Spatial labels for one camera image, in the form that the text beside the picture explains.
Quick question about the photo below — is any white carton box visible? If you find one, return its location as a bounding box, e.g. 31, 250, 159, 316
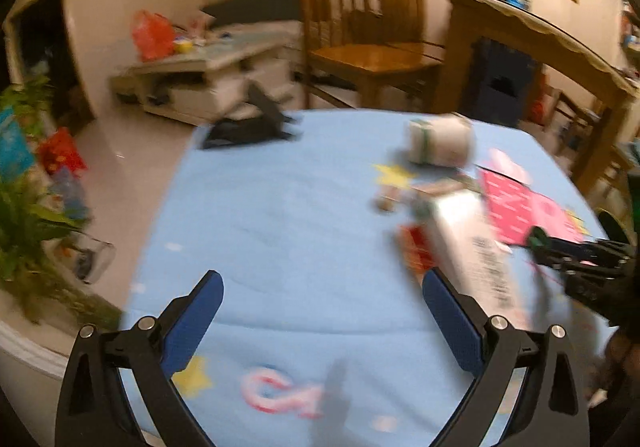
413, 181, 529, 330

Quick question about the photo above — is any red cigarette pack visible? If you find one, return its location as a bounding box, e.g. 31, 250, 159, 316
398, 225, 435, 281

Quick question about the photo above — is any white green labelled bottle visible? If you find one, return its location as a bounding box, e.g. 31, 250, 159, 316
408, 113, 475, 167

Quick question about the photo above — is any pink red paper sheet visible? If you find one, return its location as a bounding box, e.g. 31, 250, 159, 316
478, 168, 584, 245

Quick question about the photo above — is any wooden dining table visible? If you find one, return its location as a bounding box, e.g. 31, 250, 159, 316
431, 0, 634, 196

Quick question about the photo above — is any green potted plant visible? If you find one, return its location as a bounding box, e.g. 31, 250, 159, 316
1, 75, 122, 330

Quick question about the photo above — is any blue plastic stool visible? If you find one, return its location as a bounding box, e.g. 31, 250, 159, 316
471, 38, 539, 127

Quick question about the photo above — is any small brown item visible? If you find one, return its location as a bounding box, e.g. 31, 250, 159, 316
375, 185, 404, 212

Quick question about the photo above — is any light blue cartoon tablecloth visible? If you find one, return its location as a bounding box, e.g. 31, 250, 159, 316
119, 109, 616, 447

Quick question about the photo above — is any red gift box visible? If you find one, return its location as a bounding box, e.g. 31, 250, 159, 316
37, 127, 88, 177

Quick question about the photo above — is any black phone stand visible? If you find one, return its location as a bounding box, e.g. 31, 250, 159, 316
201, 81, 300, 150

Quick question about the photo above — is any white TV cabinet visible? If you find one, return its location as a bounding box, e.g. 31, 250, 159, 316
110, 21, 302, 126

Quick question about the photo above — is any orange plastic bag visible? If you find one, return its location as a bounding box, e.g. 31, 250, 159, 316
131, 10, 175, 62

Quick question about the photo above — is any wooden chair near table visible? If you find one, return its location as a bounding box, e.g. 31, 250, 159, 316
298, 0, 441, 109

